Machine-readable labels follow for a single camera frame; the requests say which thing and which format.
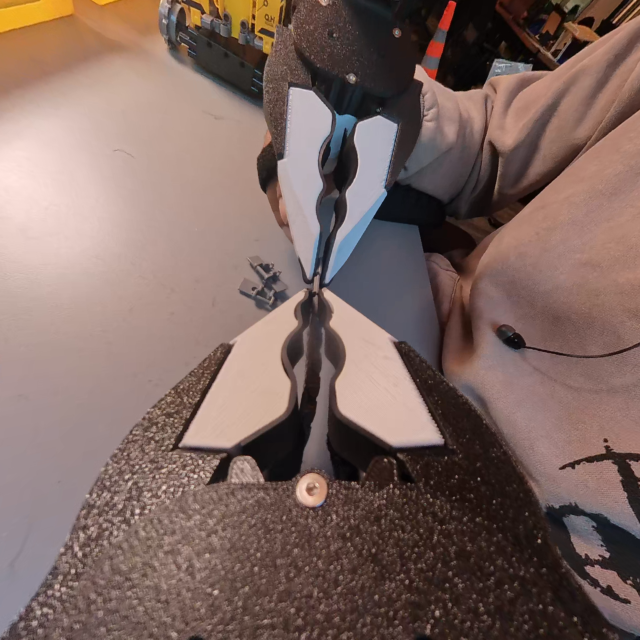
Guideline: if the grey desk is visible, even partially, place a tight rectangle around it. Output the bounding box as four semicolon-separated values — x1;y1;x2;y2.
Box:
0;0;442;621

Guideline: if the orange traffic cone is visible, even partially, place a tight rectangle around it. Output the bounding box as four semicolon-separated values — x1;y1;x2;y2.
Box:
421;0;457;81

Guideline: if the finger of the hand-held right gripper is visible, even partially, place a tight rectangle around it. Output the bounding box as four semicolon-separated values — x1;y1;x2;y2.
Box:
275;85;336;280
321;115;400;286

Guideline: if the beige printed hoodie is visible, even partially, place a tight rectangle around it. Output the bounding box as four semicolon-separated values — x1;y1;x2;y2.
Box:
425;140;640;637

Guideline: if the person's right hand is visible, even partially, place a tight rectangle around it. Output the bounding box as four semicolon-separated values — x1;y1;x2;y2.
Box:
256;133;294;246

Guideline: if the yellow divided parts bin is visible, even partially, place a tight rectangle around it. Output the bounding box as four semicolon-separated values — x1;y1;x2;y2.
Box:
0;0;75;34

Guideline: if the grey toy track chain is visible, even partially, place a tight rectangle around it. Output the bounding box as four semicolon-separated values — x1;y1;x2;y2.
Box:
299;272;328;451

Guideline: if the black clip microphone with cable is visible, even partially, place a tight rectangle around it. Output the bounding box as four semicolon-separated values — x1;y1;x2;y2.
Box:
495;324;640;359

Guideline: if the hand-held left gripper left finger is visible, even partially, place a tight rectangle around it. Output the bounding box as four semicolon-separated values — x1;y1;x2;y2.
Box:
177;290;312;476

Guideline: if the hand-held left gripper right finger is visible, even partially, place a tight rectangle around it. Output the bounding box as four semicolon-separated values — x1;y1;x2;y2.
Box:
320;289;447;476

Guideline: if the person's right forearm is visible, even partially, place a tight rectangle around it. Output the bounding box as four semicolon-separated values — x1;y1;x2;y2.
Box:
375;15;640;232

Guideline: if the yellow toy robot vehicle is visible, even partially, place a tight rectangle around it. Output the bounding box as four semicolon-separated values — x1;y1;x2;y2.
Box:
159;0;286;99

